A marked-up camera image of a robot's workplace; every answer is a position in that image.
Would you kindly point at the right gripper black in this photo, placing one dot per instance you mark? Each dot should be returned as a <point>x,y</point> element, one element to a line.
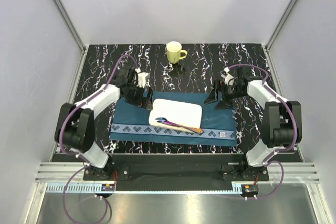
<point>213,97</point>

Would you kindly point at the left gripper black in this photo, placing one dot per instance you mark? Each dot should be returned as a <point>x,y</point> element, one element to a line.
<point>138,102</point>

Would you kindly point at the blue cloth placemat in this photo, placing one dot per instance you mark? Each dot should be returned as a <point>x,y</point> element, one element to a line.
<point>131,123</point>

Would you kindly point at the white rectangular plate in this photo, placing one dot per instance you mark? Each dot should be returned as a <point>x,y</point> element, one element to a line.
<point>182,113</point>

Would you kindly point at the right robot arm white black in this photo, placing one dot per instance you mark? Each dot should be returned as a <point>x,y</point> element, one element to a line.
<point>281,127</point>

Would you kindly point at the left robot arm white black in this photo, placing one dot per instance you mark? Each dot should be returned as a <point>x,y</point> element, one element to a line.
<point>75,130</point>

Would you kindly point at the blue fork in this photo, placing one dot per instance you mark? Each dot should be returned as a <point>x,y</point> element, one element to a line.
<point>167,122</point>

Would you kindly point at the yellow-green ceramic mug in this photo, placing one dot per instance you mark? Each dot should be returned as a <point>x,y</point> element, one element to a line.
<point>174,51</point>

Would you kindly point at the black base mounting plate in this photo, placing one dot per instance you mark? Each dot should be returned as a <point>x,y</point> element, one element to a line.
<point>228,167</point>

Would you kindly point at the left connector box black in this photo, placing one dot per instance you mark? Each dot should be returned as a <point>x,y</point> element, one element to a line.
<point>108,187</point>

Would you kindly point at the right connector box orange black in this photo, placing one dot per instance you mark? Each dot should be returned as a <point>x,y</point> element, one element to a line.
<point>250,190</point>

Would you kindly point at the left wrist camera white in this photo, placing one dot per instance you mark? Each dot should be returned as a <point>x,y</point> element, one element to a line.
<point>142,78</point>

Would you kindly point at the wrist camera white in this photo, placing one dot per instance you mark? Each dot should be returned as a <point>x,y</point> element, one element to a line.
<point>228,78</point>
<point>142,78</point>

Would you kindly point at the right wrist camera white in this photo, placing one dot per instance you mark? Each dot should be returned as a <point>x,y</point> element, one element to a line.
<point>228,78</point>

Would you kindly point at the aluminium front frame rail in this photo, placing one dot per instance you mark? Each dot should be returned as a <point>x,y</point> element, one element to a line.
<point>60,172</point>

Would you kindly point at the white slotted cable duct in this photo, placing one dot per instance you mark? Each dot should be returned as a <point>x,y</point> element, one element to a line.
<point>235,189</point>

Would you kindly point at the left aluminium frame post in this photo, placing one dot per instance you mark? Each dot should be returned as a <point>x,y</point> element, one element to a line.
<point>69,24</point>

